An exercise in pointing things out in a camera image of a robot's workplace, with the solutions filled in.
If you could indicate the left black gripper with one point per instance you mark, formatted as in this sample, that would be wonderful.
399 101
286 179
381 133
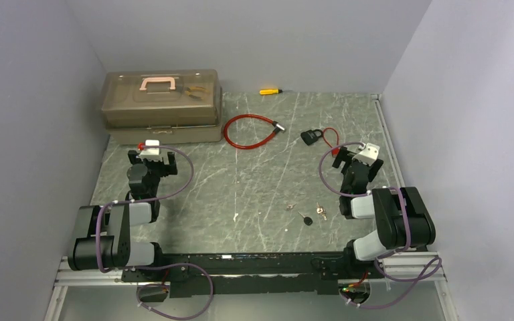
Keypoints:
168 165

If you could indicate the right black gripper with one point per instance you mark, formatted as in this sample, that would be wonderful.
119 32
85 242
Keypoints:
347 160

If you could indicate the black padlock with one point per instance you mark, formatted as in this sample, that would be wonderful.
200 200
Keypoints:
311 136

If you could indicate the red cable lock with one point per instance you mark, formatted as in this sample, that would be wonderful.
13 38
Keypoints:
240 131

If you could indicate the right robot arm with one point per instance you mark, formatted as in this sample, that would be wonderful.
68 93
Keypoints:
402 220

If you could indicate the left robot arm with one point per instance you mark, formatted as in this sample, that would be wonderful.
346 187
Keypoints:
114 227

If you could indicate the black head key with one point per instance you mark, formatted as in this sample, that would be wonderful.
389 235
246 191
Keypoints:
306 219

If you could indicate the brown translucent plastic toolbox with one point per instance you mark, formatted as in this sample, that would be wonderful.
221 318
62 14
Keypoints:
132 116

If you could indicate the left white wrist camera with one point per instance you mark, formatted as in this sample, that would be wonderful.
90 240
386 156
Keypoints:
149 151

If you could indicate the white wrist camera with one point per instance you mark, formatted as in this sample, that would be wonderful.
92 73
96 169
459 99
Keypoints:
367 153
149 151

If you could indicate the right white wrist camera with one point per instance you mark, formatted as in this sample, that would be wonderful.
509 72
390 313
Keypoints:
367 153

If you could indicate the yellow handled pliers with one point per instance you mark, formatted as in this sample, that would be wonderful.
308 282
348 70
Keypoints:
196 92

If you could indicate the pink toolbox handle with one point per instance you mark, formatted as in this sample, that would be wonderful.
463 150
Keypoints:
169 80

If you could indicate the yellow handled screwdriver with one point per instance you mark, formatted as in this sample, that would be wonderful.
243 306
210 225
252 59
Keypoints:
273 91

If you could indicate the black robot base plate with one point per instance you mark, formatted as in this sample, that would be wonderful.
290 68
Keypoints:
323 273

